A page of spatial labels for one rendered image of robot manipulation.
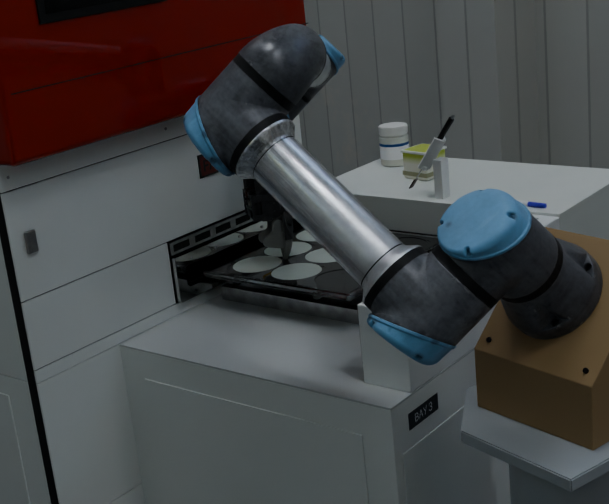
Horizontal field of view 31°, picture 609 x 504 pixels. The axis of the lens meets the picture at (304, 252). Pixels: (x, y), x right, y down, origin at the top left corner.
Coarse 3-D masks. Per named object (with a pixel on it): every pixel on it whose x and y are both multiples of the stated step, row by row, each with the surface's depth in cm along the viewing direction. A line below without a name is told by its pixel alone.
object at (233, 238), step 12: (240, 228) 236; (252, 228) 238; (264, 228) 241; (216, 240) 229; (228, 240) 232; (240, 240) 235; (192, 252) 224; (204, 252) 227; (216, 252) 230; (180, 264) 222; (180, 276) 222; (180, 288) 222; (192, 288) 225; (204, 288) 228; (180, 300) 223
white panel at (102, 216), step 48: (96, 144) 202; (144, 144) 212; (192, 144) 222; (0, 192) 187; (48, 192) 195; (96, 192) 204; (144, 192) 213; (192, 192) 224; (240, 192) 235; (48, 240) 196; (96, 240) 205; (144, 240) 215; (48, 288) 197; (96, 288) 206; (144, 288) 216; (48, 336) 199; (96, 336) 208
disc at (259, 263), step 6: (246, 258) 229; (252, 258) 229; (258, 258) 228; (264, 258) 228; (270, 258) 227; (276, 258) 227; (234, 264) 226; (240, 264) 226; (246, 264) 226; (252, 264) 225; (258, 264) 225; (264, 264) 224; (270, 264) 224; (276, 264) 223; (240, 270) 222; (246, 270) 222; (252, 270) 221; (258, 270) 221; (264, 270) 221
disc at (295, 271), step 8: (288, 264) 223; (296, 264) 222; (304, 264) 222; (312, 264) 221; (272, 272) 219; (280, 272) 219; (288, 272) 218; (296, 272) 218; (304, 272) 217; (312, 272) 217
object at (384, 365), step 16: (544, 224) 211; (496, 304) 198; (480, 320) 194; (368, 336) 181; (368, 352) 182; (384, 352) 180; (400, 352) 178; (448, 352) 187; (464, 352) 191; (368, 368) 183; (384, 368) 181; (400, 368) 179; (416, 368) 179; (432, 368) 183; (384, 384) 182; (400, 384) 180; (416, 384) 180
